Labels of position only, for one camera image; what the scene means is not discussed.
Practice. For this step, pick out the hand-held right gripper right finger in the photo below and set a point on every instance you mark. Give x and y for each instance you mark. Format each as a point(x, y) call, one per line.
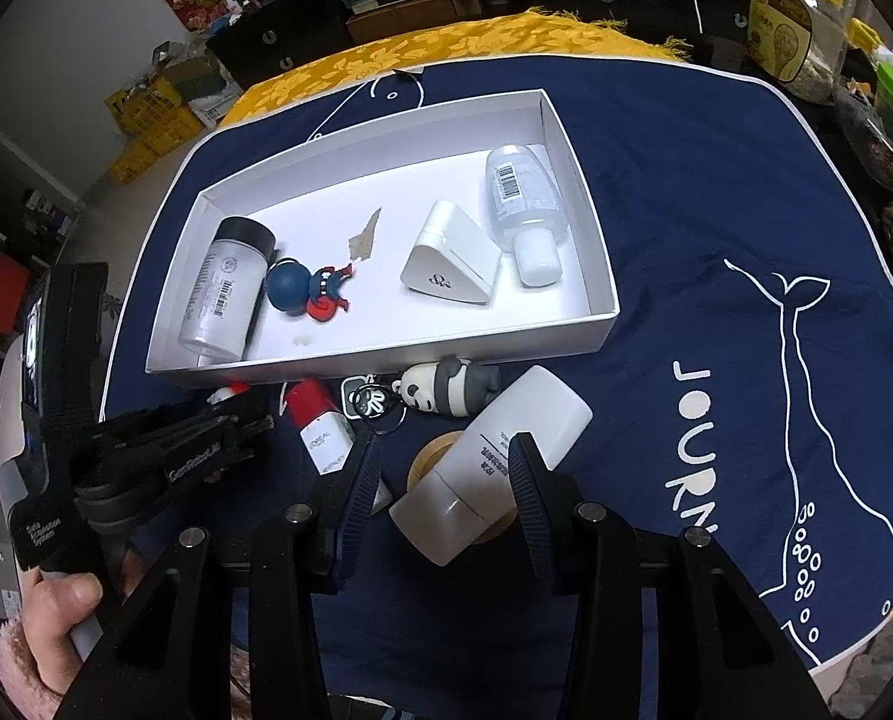
point(530, 502)

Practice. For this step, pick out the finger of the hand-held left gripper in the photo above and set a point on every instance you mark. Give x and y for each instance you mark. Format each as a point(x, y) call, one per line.
point(244, 439)
point(221, 412)

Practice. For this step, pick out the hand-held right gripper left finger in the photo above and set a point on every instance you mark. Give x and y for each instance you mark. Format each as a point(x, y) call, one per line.
point(356, 499)

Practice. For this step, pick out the white tube with red cap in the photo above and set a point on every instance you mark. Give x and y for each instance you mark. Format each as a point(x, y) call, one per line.
point(326, 435)

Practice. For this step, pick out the large white tube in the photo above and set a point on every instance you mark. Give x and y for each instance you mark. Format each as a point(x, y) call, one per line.
point(506, 427)

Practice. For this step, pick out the round wooden coaster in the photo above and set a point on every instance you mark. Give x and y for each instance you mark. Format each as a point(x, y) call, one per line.
point(428, 461)

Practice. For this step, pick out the silver bottle with black cap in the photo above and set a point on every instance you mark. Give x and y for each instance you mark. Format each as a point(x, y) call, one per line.
point(221, 292)

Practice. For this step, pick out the white triangular case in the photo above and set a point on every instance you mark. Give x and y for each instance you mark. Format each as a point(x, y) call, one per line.
point(454, 259)

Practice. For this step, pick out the white cardboard box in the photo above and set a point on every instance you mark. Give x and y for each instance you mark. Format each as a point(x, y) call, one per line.
point(416, 187)

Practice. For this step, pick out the clear bottle with white cap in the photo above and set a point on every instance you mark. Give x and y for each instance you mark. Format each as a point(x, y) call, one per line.
point(521, 195)

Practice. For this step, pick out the person's left hand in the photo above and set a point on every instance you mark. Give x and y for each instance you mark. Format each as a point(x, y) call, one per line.
point(60, 604)

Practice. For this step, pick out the shelf unit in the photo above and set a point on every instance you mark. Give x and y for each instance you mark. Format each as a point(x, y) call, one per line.
point(11, 277)

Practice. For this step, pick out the yellow plastic crate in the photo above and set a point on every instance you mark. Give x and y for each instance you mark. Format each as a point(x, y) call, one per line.
point(154, 154)
point(143, 105)

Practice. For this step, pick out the navy blue tablecloth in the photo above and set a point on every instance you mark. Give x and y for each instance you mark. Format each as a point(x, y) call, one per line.
point(679, 240)

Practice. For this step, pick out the white plastic basket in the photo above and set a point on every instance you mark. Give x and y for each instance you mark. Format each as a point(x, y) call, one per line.
point(218, 109)

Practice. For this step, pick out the cardboard box with green contents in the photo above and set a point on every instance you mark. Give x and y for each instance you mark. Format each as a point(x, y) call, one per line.
point(191, 79)

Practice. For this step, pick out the red gold decoration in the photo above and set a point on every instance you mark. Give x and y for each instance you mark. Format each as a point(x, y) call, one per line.
point(195, 0)

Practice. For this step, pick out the yellow floral cloth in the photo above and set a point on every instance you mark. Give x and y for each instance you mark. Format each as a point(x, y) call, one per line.
point(454, 37)

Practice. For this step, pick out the large jar with yellow lid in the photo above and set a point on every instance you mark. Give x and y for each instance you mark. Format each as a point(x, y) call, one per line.
point(791, 30)

